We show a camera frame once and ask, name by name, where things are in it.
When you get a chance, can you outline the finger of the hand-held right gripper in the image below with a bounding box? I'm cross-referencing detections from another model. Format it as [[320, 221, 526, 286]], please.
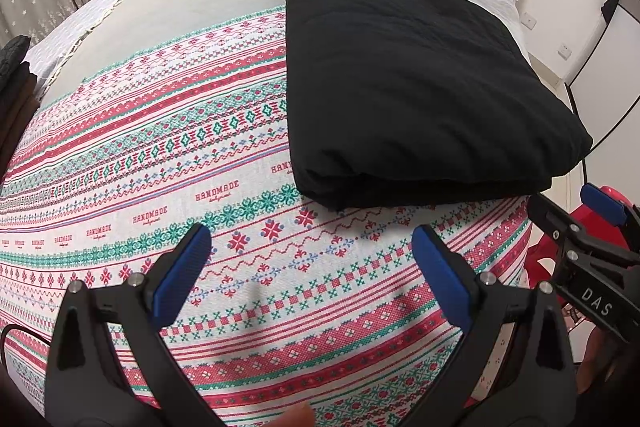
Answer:
[[528, 193, 593, 260], [580, 183, 640, 240]]

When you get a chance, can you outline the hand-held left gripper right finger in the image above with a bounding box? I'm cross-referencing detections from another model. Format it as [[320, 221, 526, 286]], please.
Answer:
[[402, 225, 581, 427]]

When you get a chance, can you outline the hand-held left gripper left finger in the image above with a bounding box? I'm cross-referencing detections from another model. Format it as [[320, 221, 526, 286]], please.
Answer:
[[44, 223, 226, 427]]

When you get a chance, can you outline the black blanket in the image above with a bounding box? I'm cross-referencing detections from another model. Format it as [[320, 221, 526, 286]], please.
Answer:
[[282, 0, 595, 212]]

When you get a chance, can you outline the person's right hand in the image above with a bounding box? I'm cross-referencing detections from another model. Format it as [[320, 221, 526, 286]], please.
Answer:
[[580, 326, 640, 408]]

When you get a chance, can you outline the person's left hand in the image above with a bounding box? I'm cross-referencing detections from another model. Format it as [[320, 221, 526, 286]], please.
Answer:
[[276, 402, 317, 427]]

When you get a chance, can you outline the red plastic stool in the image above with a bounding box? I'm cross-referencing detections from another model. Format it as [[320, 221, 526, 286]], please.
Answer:
[[524, 185, 640, 325]]

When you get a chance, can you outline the patterned red green blanket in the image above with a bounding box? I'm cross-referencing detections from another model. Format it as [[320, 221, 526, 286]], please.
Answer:
[[0, 4, 533, 427]]

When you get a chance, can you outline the brown folded garment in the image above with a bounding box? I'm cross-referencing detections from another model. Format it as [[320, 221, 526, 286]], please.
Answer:
[[0, 71, 42, 160]]

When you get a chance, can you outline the light grey fringed throw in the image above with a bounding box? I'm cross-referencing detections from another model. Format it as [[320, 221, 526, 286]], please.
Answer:
[[24, 0, 153, 75]]

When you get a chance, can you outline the dark grey knit garment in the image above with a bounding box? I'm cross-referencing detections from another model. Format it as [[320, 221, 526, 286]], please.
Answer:
[[0, 34, 32, 94]]

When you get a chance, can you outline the white wardrobe black frame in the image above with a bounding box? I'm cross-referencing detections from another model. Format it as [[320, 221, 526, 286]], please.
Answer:
[[564, 0, 640, 168]]

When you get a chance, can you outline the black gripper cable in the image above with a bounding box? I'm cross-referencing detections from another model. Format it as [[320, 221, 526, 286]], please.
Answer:
[[0, 323, 52, 369]]

